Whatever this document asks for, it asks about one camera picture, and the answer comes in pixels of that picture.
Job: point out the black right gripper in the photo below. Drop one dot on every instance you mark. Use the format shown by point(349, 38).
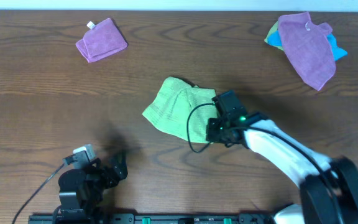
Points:
point(211, 134)

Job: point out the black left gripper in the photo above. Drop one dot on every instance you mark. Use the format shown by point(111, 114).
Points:
point(107, 173)

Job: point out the light green cloth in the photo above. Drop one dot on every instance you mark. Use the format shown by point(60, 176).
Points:
point(182, 110)

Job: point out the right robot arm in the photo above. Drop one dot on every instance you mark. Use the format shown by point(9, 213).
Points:
point(328, 187)

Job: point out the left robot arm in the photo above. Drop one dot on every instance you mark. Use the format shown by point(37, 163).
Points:
point(81, 188)

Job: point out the blue cloth in pile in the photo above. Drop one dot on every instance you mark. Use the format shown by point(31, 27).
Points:
point(337, 51)

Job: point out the green cloth under pile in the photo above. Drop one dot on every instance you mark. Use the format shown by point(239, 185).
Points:
point(273, 37)

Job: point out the purple cloth in pile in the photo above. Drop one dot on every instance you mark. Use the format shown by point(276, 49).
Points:
point(307, 47)

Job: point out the folded purple cloth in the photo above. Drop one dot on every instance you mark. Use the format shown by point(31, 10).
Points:
point(101, 40)

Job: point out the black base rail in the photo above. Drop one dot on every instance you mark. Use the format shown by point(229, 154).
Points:
point(128, 218)

